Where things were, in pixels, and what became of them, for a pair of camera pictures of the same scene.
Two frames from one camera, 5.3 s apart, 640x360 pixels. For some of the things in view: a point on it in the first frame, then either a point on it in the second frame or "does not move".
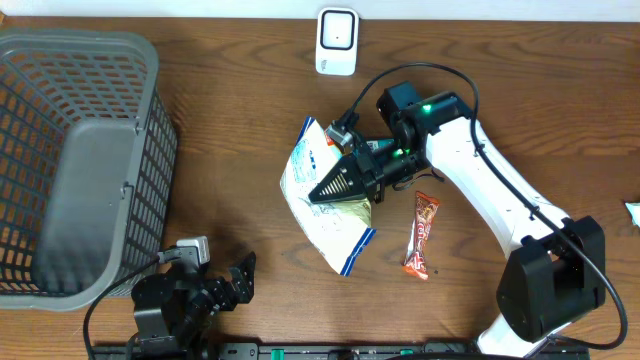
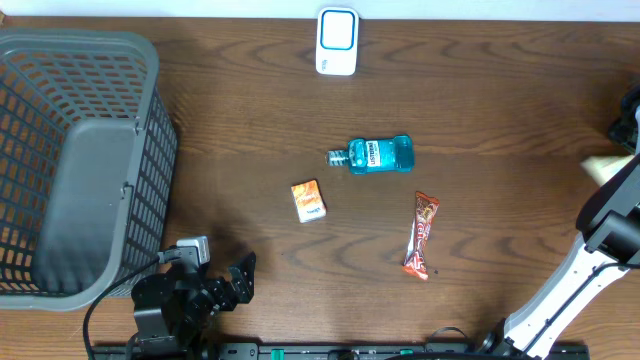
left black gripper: [226, 298] does not move
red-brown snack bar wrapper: [415, 261] does not move
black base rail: [340, 350] does not move
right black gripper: [361, 172] -> [618, 130]
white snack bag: [339, 230] -> [601, 168]
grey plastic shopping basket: [88, 153] does not move
